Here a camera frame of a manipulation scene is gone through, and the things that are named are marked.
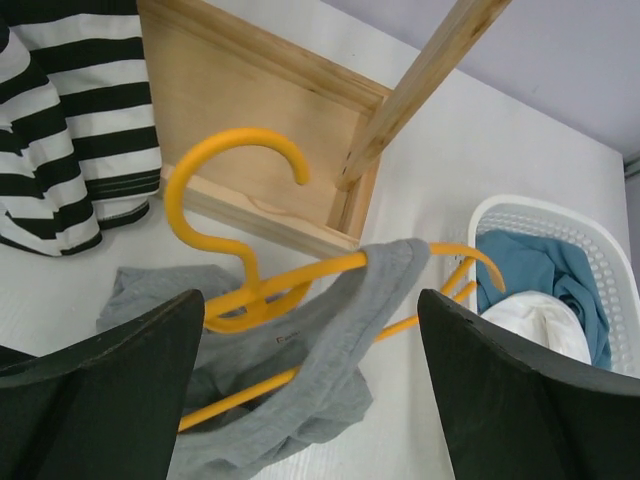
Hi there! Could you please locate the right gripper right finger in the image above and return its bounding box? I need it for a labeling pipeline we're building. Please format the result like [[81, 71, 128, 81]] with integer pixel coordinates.
[[417, 289, 639, 479]]

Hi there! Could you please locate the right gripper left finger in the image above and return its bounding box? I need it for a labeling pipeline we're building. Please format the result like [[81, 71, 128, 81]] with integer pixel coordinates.
[[1, 290, 204, 479]]

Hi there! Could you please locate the grey tank top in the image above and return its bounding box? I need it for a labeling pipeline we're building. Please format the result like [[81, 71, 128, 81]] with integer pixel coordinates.
[[95, 237, 431, 480]]

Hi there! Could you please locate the yellow plastic hanger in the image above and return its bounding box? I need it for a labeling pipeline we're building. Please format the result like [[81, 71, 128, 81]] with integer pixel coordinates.
[[164, 127, 506, 433]]

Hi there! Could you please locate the black white striped tank top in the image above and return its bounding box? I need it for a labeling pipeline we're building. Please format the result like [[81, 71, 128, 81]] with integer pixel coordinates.
[[1, 1, 161, 257]]

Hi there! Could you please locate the white garment in basket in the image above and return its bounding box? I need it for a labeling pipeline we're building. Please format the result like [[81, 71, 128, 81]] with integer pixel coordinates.
[[481, 291, 591, 364]]

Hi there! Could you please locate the teal-blue garment in basket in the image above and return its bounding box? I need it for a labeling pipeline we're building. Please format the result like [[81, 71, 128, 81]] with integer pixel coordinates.
[[476, 230, 612, 370]]

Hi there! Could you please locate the white plastic laundry basket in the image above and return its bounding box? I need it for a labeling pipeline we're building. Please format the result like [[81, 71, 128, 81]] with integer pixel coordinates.
[[462, 195, 639, 377]]

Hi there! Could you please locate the wooden clothes rack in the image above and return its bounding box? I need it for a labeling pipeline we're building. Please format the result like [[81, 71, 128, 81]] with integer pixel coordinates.
[[138, 1, 506, 257]]

